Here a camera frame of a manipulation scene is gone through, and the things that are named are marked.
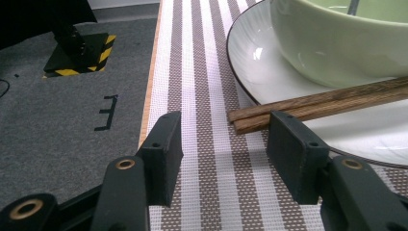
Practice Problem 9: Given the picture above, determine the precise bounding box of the black yellow striped base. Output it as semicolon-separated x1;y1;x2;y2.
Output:
42;18;117;78

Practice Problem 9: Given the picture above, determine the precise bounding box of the metal spoon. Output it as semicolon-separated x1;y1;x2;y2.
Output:
346;0;361;16

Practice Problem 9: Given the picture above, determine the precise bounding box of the striped woven placemat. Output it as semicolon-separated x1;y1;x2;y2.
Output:
140;0;408;231

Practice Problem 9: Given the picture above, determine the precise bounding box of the pale green bowl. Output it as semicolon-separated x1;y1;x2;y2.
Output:
269;0;408;90

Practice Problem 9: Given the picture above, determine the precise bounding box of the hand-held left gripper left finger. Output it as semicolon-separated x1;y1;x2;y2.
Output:
137;111;185;208

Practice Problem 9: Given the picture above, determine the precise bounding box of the white plate with dark rim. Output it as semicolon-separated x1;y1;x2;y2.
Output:
225;0;408;170

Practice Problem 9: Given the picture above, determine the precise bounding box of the thin black floor cable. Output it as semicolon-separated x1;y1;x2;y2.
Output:
0;78;12;99

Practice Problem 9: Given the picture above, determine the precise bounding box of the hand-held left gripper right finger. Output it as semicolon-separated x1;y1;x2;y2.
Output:
266;110;332;206

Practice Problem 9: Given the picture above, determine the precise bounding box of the brown wooden chopstick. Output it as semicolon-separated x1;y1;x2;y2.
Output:
227;76;408;123
233;86;408;136

